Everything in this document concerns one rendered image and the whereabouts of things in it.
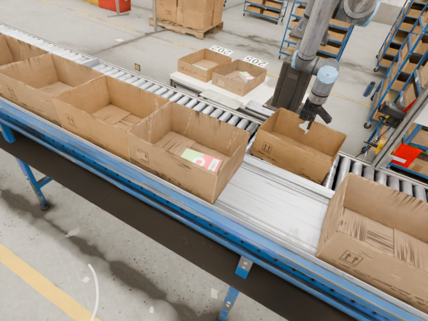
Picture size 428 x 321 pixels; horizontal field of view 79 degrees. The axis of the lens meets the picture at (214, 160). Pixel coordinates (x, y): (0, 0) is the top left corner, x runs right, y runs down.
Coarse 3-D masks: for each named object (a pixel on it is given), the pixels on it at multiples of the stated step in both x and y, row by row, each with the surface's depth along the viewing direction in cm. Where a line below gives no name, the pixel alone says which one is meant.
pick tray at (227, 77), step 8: (232, 64) 213; (240, 64) 218; (248, 64) 214; (216, 72) 196; (224, 72) 207; (232, 72) 217; (248, 72) 217; (256, 72) 213; (264, 72) 203; (216, 80) 194; (224, 80) 190; (232, 80) 186; (240, 80) 207; (256, 80) 196; (264, 80) 212; (224, 88) 194; (232, 88) 189; (240, 88) 186; (248, 88) 191
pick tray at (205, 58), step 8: (184, 56) 207; (192, 56) 216; (200, 56) 226; (208, 56) 228; (216, 56) 224; (224, 56) 220; (184, 64) 200; (200, 64) 221; (208, 64) 223; (216, 64) 225; (224, 64) 211; (184, 72) 204; (192, 72) 200; (200, 72) 196; (208, 72) 195; (200, 80) 200; (208, 80) 200
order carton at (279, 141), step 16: (288, 112) 148; (272, 128) 156; (288, 128) 154; (320, 128) 142; (256, 144) 137; (272, 144) 131; (288, 144) 125; (304, 144) 153; (320, 144) 147; (336, 144) 142; (272, 160) 136; (288, 160) 130; (304, 160) 125; (320, 160) 120; (304, 176) 130; (320, 176) 124
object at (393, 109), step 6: (384, 102) 133; (390, 102) 132; (384, 108) 131; (390, 108) 129; (396, 108) 129; (402, 108) 129; (390, 114) 131; (396, 114) 129; (402, 114) 128; (390, 120) 134; (396, 120) 132
